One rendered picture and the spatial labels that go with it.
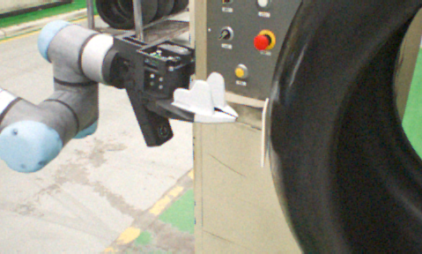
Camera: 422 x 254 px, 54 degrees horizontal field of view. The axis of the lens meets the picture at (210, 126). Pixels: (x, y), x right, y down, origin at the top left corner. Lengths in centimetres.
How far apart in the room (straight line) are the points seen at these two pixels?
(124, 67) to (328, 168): 37
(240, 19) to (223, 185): 51
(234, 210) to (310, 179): 96
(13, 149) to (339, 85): 45
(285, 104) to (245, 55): 78
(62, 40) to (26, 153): 19
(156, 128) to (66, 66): 18
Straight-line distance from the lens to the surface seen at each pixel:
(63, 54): 70
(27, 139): 61
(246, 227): 137
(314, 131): 39
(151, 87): 61
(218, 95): 59
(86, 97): 73
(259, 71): 116
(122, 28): 427
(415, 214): 72
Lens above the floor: 137
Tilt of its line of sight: 27 degrees down
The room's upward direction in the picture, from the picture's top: straight up
